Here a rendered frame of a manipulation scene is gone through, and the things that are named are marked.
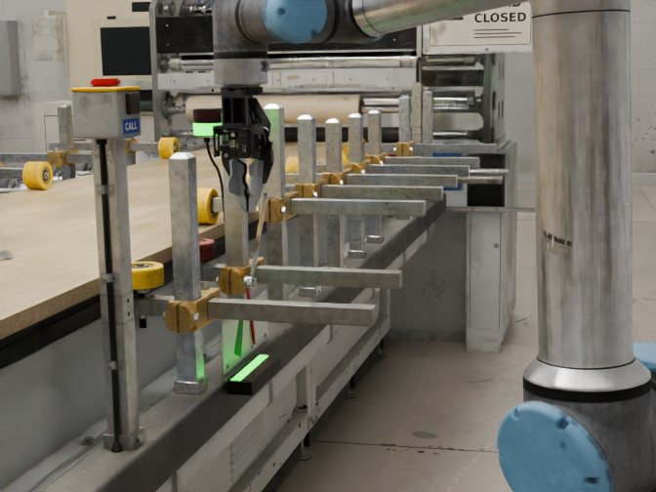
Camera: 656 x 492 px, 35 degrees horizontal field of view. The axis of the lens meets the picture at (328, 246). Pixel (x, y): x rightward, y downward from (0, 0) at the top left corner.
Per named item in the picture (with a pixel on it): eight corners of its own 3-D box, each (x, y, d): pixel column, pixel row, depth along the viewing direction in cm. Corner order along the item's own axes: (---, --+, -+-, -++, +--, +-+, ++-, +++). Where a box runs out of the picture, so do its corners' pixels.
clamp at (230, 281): (266, 281, 207) (265, 257, 206) (243, 296, 194) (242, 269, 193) (238, 280, 208) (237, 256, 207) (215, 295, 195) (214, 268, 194)
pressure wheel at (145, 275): (154, 319, 187) (151, 257, 185) (174, 328, 181) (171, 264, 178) (112, 326, 183) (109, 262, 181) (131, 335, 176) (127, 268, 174)
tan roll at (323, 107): (482, 122, 445) (482, 93, 443) (479, 124, 434) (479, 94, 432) (173, 122, 481) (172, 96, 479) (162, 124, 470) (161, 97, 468)
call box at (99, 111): (142, 141, 147) (140, 85, 146) (120, 144, 140) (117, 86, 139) (97, 140, 149) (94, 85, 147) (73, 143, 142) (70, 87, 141)
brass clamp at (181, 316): (225, 315, 183) (224, 287, 182) (195, 335, 170) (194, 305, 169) (191, 313, 184) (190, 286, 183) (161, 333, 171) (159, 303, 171)
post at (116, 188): (144, 440, 154) (130, 136, 146) (130, 452, 149) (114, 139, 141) (117, 437, 155) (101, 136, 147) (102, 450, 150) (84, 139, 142)
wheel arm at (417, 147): (496, 152, 361) (496, 142, 360) (495, 153, 358) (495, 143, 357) (356, 151, 374) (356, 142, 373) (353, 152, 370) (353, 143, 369)
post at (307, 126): (319, 313, 250) (315, 114, 242) (315, 317, 247) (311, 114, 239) (305, 313, 251) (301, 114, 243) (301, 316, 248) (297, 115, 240)
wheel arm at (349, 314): (377, 327, 173) (376, 302, 172) (372, 332, 169) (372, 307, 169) (136, 314, 183) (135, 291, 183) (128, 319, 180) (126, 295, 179)
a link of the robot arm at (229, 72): (224, 59, 178) (277, 58, 176) (225, 88, 179) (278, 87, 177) (205, 59, 170) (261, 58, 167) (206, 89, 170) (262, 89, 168)
